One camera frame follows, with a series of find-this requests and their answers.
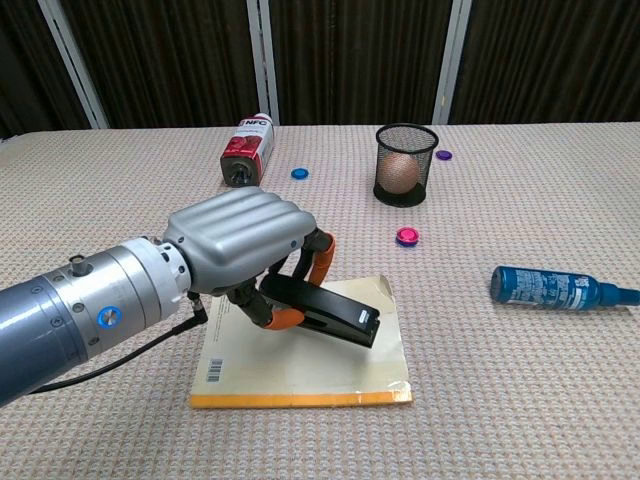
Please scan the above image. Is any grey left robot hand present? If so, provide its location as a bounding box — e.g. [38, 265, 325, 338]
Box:
[162, 186, 337, 332]

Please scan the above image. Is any black stapler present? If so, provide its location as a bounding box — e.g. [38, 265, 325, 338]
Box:
[259, 273, 381, 349]

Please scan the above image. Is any white book with orange spine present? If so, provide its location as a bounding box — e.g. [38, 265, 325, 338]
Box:
[188, 274, 415, 411]

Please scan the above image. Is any tan ball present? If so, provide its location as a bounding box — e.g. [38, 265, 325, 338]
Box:
[376, 152, 421, 195]

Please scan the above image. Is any black mesh pen holder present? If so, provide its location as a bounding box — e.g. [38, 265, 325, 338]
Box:
[373, 123, 438, 206]

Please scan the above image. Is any woven table cloth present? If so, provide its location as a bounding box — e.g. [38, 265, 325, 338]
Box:
[0, 121, 640, 480]

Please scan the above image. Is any blue spray bottle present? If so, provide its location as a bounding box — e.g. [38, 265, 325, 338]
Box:
[488, 264, 640, 307]

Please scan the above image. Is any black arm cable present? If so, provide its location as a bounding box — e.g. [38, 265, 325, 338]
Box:
[22, 292, 212, 395]

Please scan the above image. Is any grey partition post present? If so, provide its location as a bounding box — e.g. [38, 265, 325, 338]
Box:
[248, 0, 281, 125]
[37, 0, 111, 130]
[431, 0, 474, 125]

